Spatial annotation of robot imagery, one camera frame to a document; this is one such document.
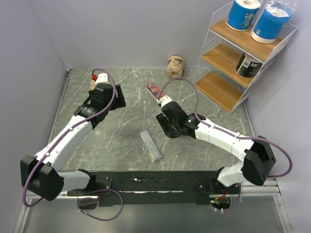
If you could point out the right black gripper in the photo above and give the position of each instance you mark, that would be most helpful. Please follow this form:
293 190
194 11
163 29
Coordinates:
163 122

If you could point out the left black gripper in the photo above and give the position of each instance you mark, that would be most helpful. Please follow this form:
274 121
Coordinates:
120 101

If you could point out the brown paper roll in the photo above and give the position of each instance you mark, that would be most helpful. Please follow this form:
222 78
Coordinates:
92 85

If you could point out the black paper roll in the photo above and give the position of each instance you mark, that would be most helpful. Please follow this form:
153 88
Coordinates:
248 66

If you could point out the blue printed paper roll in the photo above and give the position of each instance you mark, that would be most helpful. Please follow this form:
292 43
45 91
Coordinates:
242 14

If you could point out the blue clear-wrapped paper roll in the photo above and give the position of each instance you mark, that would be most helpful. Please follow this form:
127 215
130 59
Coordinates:
274 16

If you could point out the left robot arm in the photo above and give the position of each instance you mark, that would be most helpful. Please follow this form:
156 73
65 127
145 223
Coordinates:
41 173

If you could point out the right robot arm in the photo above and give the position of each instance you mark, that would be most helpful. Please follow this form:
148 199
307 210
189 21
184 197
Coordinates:
255 156

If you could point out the bottom wooden shelf board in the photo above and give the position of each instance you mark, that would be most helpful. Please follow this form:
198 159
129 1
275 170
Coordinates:
220 91

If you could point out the wooden shelf board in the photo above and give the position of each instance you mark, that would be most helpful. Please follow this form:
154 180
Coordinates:
220 91
225 59
244 40

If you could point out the middle wooden shelf board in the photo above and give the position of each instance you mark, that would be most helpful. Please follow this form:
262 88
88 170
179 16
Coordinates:
225 59

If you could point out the top wooden shelf board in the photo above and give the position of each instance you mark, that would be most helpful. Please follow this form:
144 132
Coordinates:
244 40

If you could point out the silver toothpaste box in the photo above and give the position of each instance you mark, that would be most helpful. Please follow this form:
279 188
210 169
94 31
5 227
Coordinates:
151 146

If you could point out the red toothpaste box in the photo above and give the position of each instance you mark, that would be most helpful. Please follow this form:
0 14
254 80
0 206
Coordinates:
155 92

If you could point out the brown roll with bear print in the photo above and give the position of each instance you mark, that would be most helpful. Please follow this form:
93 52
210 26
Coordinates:
175 67

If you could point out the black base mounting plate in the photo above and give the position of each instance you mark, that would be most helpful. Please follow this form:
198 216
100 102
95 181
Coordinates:
152 187

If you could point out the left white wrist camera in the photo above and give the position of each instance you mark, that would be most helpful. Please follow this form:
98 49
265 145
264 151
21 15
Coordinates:
100 78

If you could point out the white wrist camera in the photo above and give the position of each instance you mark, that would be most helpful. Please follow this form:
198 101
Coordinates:
100 78
164 100

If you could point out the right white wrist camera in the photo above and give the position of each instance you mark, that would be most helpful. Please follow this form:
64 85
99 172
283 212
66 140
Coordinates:
164 100

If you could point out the white wire shelf rack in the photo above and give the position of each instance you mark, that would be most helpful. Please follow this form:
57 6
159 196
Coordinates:
212 40

